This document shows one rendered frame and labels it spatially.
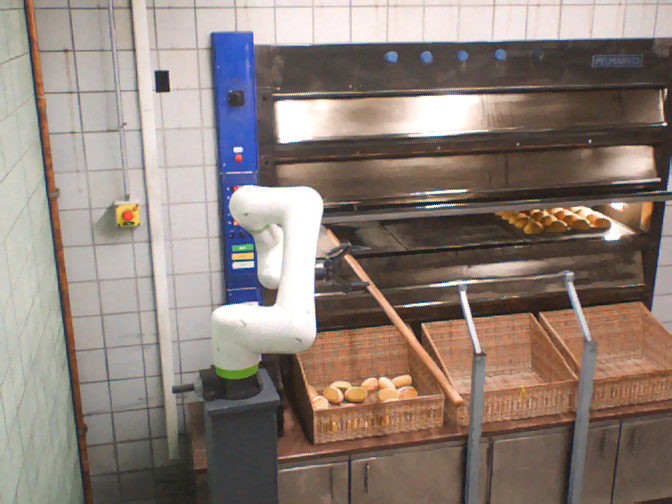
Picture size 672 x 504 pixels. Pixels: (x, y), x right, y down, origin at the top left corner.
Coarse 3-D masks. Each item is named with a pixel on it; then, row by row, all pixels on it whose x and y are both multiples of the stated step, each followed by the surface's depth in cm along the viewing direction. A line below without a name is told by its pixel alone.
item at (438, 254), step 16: (544, 240) 368; (560, 240) 368; (576, 240) 368; (592, 240) 368; (608, 240) 370; (624, 240) 372; (640, 240) 374; (352, 256) 347; (368, 256) 346; (384, 256) 346; (400, 256) 348; (416, 256) 350; (432, 256) 351; (448, 256) 353; (464, 256) 355; (480, 256) 357
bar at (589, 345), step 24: (384, 288) 310; (408, 288) 312; (432, 288) 314; (456, 288) 317; (576, 312) 321; (480, 360) 303; (480, 384) 306; (480, 408) 310; (480, 432) 313; (576, 432) 327; (576, 456) 328; (576, 480) 332
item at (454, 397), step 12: (336, 240) 360; (360, 276) 316; (372, 288) 301; (384, 300) 289; (396, 324) 270; (408, 336) 259; (420, 348) 250; (432, 360) 243; (432, 372) 236; (444, 384) 227; (456, 396) 220
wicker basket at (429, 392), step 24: (336, 336) 349; (360, 336) 352; (384, 336) 354; (312, 360) 347; (336, 360) 350; (360, 360) 352; (384, 360) 355; (408, 360) 358; (360, 384) 353; (432, 384) 329; (312, 408) 307; (336, 408) 308; (360, 408) 310; (384, 408) 313; (408, 408) 316; (432, 408) 318; (312, 432) 311; (336, 432) 311; (360, 432) 314; (384, 432) 317
